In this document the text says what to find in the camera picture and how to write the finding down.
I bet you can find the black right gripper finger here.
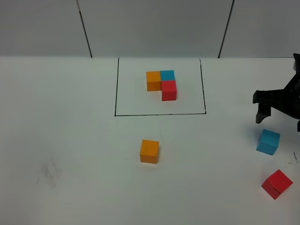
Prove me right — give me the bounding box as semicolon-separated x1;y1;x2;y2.
297;120;300;132
253;90;285;124

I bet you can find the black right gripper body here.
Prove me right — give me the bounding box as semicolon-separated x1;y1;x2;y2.
271;53;300;120

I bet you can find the blue template block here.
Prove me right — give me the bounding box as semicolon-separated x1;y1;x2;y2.
160;70;175;81

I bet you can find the red template block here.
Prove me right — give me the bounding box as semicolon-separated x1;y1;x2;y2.
161;80;177;101

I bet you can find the orange template block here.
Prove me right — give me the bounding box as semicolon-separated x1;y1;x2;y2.
146;71;161;91

